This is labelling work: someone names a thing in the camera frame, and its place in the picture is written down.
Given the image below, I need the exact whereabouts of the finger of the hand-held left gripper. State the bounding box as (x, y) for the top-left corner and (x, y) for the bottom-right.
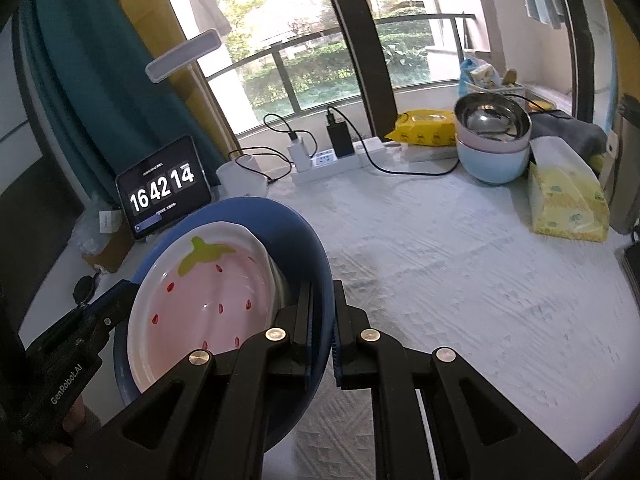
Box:
(75, 280), (139, 333)

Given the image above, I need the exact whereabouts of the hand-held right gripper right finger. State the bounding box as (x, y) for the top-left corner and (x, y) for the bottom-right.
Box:
(330, 280), (582, 480)

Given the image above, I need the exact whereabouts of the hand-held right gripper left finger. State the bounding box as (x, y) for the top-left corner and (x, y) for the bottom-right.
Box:
(97, 281), (321, 480)

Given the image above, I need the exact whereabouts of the cream deep bowl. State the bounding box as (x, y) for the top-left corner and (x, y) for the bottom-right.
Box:
(267, 255), (292, 312)

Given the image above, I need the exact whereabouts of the pink strawberry bowl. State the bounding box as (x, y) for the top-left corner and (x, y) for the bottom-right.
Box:
(126, 221), (281, 393)

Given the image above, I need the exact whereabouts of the large blue bowl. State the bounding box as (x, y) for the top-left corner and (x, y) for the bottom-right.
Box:
(114, 196), (335, 453)

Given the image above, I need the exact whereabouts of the black round gadget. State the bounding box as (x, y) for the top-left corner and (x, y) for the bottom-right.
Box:
(74, 275), (96, 306)

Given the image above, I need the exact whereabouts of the cardboard box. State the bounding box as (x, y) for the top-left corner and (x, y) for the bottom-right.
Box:
(82, 220), (133, 273)

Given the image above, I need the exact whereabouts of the clear plastic bag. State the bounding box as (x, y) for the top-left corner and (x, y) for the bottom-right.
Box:
(75, 195), (123, 256)

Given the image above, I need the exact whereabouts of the tablet showing clock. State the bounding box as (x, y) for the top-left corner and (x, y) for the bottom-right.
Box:
(115, 135), (213, 241)

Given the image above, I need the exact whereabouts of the white charger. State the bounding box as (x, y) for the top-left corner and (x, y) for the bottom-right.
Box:
(286, 131), (313, 173)

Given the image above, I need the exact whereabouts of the white power strip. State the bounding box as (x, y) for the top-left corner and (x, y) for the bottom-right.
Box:
(291, 137), (388, 185)

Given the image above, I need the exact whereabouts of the black charger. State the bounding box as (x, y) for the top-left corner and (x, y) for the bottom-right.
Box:
(326, 106), (357, 160)

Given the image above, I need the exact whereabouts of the teal curtain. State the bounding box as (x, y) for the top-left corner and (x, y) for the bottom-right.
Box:
(20, 0), (226, 206)

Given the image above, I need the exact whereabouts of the yellow wet wipes pack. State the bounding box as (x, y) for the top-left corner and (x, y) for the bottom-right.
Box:
(384, 109), (458, 147)

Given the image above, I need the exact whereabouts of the light blue bowl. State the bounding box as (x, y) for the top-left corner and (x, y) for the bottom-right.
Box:
(456, 137), (530, 185)

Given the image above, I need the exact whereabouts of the white desk lamp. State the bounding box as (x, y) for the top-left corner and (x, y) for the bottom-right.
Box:
(145, 30), (269, 200)

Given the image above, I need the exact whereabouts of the balcony railing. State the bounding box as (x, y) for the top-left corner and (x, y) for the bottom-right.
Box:
(207, 12), (476, 133)

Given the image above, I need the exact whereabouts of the yellow tissue pack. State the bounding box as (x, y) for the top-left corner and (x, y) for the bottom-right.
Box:
(528, 136), (611, 243)

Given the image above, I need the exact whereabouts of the pink steel-lined bowl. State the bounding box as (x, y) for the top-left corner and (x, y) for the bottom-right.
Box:
(453, 92), (532, 152)

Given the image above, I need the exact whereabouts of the yellow curtain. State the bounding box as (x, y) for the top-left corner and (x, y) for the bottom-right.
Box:
(102, 0), (241, 171)
(597, 0), (640, 92)

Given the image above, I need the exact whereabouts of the black phone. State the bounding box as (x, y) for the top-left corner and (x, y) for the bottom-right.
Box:
(622, 247), (640, 286)

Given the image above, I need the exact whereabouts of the grey cloth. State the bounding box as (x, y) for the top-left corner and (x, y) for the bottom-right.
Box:
(527, 115), (608, 158)

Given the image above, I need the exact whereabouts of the white storage box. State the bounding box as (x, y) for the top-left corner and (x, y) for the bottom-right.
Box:
(525, 85), (572, 111)

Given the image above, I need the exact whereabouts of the steel thermos mug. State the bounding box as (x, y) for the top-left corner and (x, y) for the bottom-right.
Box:
(607, 92), (640, 235)

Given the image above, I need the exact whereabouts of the black charger cable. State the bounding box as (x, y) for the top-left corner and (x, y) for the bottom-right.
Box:
(327, 105), (462, 179)

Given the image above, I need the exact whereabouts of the black lamp cable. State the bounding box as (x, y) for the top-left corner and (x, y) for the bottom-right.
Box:
(227, 146), (296, 184)

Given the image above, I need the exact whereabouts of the black white-charger cable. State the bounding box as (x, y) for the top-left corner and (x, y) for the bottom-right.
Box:
(262, 112), (319, 161)

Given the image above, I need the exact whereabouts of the dark sliding door frame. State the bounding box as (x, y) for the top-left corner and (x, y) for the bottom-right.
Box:
(315, 0), (618, 141)

